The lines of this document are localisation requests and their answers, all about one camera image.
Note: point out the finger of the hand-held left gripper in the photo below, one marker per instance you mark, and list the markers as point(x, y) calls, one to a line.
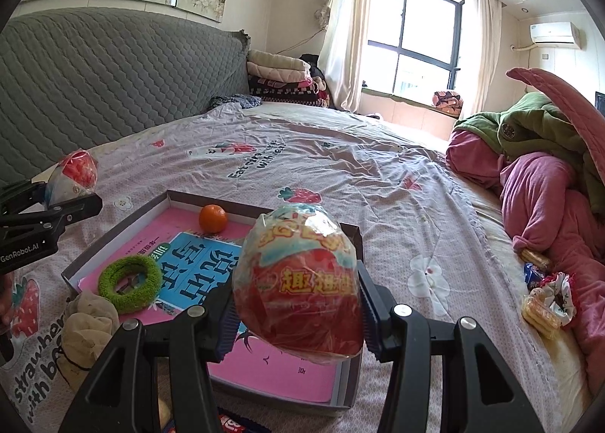
point(23, 194)
point(71, 213)

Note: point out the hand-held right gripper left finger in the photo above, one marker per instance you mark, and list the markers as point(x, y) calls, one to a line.
point(224, 331)

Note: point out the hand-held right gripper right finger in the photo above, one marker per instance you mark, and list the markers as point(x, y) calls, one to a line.
point(371, 315)

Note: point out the mushroom print surprise egg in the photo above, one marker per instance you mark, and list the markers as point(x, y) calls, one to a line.
point(75, 173)

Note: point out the shallow grey cardboard box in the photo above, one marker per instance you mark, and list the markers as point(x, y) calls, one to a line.
point(116, 241)

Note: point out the yellow lettered surprise egg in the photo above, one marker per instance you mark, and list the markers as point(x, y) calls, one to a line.
point(298, 286)

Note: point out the orange tangerine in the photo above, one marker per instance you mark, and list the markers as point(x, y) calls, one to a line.
point(212, 219)

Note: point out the pink workbook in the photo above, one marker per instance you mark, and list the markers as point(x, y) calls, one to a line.
point(283, 381)

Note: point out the grey quilted headboard cover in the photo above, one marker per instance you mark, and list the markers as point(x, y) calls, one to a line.
point(118, 73)

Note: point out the small blue packet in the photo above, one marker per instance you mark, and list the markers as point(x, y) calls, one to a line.
point(533, 274)

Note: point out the clear yellow biscuit packet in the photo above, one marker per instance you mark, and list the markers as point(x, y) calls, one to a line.
point(539, 315)

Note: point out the small yellow biscuit pack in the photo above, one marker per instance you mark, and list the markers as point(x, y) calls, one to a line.
point(536, 257)

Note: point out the dark patterned cloth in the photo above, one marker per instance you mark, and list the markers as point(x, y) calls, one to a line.
point(234, 101)

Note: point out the magenta fleece clothing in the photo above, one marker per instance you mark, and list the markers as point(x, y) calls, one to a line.
point(543, 206)

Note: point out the window sill bench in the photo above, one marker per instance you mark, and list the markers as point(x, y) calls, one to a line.
point(401, 109)

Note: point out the floral cushion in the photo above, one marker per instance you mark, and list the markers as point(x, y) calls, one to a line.
point(446, 102)

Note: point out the checkered folded blanket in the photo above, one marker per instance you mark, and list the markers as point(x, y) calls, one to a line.
point(283, 92)

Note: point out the green quilted jacket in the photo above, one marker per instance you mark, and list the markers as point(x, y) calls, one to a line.
point(534, 130)

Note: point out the pink folded blanket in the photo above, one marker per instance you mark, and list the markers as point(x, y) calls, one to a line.
point(279, 77)

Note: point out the cream folded blanket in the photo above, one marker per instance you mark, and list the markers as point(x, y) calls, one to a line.
point(276, 62)

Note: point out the black bag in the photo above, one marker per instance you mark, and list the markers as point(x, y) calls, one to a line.
point(309, 64)

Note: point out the black framed window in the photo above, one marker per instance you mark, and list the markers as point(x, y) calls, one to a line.
point(416, 36)

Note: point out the cream curtain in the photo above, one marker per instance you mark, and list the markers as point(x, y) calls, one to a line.
point(487, 45)
point(347, 26)

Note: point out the pink quilted blanket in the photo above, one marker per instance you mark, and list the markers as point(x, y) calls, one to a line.
point(562, 97)

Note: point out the black television screen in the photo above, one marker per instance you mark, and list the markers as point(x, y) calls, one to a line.
point(600, 102)

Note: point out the white air conditioner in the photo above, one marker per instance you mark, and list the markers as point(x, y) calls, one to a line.
point(553, 32)

